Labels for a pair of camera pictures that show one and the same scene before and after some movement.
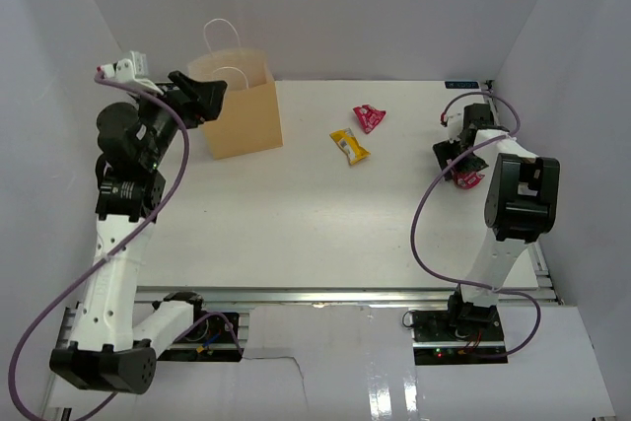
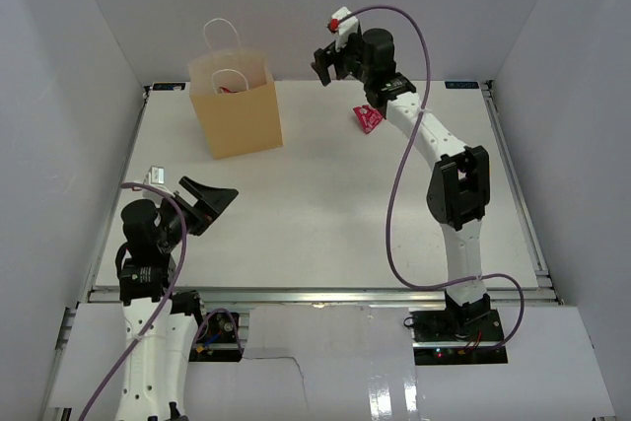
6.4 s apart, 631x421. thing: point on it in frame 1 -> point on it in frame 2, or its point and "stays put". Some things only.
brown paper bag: (247, 119) stays put
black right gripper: (447, 151) -> (332, 56)
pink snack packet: (369, 116) stays put
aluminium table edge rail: (342, 296) stays put
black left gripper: (205, 98) -> (215, 199)
